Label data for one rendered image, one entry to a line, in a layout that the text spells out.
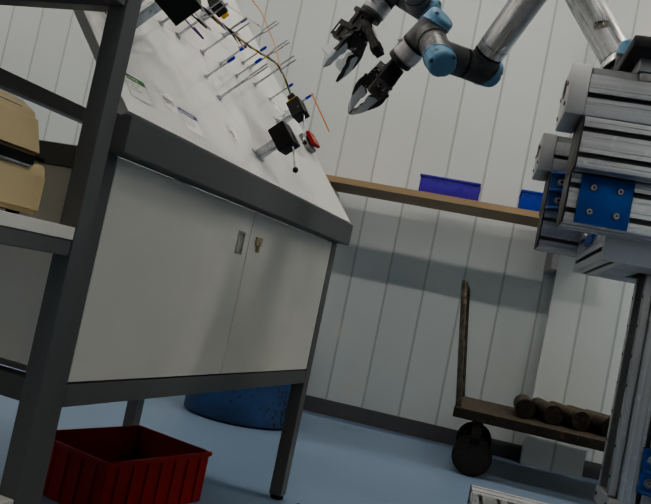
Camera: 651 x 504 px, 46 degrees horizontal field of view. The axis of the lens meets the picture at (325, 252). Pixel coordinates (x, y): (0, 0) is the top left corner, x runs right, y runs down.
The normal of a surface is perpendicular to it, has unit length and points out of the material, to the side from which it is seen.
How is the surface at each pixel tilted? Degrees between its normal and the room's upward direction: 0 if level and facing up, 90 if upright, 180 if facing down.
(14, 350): 90
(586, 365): 90
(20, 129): 72
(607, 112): 90
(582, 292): 90
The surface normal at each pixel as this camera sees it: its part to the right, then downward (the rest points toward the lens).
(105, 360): 0.92, 0.17
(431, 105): -0.18, -0.09
